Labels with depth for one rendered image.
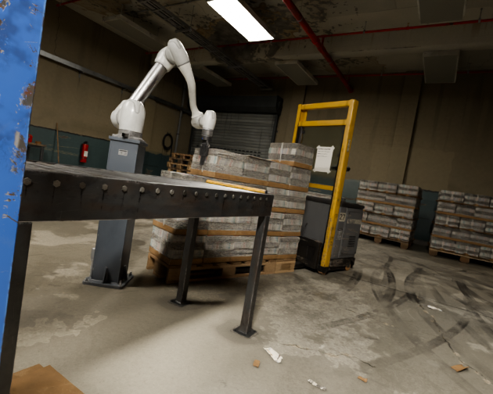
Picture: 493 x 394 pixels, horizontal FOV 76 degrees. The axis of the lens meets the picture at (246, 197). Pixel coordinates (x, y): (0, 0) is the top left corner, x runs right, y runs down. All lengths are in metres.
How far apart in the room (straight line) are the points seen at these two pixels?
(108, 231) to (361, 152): 7.65
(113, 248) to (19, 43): 1.83
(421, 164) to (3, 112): 8.65
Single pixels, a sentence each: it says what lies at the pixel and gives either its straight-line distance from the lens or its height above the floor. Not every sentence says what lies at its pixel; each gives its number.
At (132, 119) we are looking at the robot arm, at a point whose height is 1.13.
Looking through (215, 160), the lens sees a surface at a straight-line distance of 2.54.
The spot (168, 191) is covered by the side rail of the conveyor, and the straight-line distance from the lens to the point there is 1.13.
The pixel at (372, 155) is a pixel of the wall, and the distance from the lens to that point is 9.05.
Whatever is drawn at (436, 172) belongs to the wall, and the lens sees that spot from 8.86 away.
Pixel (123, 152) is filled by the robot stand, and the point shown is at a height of 0.91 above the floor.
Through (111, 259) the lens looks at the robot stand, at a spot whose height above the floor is 0.18.
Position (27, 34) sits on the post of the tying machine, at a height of 1.03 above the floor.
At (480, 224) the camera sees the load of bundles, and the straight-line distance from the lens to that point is 7.17.
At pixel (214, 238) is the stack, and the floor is 0.35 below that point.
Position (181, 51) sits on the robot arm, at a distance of 2.59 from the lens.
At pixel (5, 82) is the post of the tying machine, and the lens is 0.64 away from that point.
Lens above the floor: 0.86
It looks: 3 degrees down
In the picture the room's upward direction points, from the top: 9 degrees clockwise
